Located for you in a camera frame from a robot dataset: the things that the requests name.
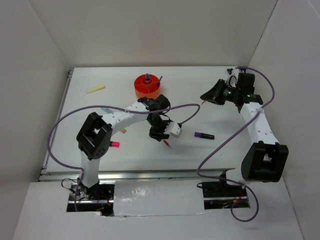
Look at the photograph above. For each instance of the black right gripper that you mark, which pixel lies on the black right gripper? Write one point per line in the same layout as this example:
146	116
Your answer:
214	95

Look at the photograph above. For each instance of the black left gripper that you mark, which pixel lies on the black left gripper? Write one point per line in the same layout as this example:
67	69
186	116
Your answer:
160	135

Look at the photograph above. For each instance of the red pen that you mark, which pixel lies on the red pen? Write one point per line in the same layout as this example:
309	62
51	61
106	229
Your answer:
166	143

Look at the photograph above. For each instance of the purple highlighter marker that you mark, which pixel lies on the purple highlighter marker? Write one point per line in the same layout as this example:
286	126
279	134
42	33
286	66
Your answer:
204	135

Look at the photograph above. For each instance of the pink highlighter marker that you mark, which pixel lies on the pink highlighter marker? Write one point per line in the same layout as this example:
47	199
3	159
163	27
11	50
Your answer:
115	144

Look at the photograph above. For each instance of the blue-capped clear tube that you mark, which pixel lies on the blue-capped clear tube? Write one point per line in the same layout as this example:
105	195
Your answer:
107	110

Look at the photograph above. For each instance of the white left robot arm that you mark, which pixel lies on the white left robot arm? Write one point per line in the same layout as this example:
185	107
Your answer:
95	135

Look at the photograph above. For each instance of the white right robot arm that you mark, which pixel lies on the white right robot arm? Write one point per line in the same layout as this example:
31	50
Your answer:
234	177

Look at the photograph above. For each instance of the orange round organizer container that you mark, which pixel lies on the orange round organizer container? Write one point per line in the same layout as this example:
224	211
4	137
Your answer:
144	89

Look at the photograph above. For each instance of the yellow glue stick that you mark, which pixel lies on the yellow glue stick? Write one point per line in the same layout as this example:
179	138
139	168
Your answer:
95	89

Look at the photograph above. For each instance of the white foil-covered panel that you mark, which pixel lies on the white foil-covered panel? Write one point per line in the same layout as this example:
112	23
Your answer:
157	198

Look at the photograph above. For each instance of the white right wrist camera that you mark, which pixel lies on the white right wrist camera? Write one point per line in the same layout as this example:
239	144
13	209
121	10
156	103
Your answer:
231	80

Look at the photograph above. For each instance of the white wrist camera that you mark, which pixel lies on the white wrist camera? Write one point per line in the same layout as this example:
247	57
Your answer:
173	129
231	80

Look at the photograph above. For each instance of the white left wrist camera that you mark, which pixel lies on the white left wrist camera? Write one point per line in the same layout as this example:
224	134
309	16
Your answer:
173	129

